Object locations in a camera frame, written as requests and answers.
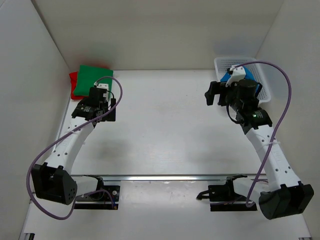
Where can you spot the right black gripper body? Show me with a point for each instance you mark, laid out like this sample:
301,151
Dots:
228,96

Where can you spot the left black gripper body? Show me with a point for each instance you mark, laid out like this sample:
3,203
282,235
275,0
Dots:
113,105

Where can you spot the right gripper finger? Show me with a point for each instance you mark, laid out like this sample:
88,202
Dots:
209,97
214,87

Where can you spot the blue t shirt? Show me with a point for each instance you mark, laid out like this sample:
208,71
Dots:
249,76

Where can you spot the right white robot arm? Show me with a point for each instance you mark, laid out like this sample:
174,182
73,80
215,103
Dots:
282,194

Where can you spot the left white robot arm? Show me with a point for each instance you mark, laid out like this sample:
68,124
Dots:
52,180

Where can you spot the white plastic basket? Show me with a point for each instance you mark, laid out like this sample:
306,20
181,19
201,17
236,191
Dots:
221,64

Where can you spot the green folded t shirt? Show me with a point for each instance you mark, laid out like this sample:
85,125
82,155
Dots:
87,76

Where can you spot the red folded t shirt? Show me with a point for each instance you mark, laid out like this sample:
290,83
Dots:
73,81

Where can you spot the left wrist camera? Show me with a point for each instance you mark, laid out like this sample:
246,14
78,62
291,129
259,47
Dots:
104,87

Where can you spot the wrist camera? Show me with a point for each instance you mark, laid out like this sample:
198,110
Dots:
235,74
104,87

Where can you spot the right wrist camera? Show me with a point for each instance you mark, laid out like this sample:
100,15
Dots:
235,74

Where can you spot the aluminium rail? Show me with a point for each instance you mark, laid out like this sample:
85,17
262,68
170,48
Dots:
166,177

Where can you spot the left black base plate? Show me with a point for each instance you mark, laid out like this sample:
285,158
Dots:
100,200

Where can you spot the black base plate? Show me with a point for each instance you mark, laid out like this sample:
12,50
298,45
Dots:
100,200
222,198

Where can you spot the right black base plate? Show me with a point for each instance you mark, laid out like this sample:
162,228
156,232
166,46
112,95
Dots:
222,198

